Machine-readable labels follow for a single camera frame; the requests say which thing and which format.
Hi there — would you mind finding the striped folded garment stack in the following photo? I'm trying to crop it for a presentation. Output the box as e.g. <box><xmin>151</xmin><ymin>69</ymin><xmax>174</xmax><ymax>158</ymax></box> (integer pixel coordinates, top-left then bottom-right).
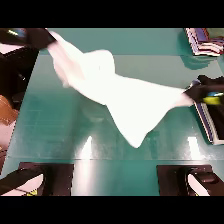
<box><xmin>184</xmin><ymin>27</ymin><xmax>224</xmax><ymax>57</ymax></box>

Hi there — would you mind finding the white garment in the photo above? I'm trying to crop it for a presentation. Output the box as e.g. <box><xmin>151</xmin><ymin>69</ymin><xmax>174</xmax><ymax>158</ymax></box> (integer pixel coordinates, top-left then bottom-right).
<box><xmin>46</xmin><ymin>30</ymin><xmax>195</xmax><ymax>150</ymax></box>

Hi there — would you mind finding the dark folded garment stack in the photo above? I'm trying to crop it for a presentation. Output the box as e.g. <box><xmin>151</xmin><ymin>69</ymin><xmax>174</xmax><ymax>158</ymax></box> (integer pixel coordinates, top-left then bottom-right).
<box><xmin>193</xmin><ymin>100</ymin><xmax>224</xmax><ymax>146</ymax></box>

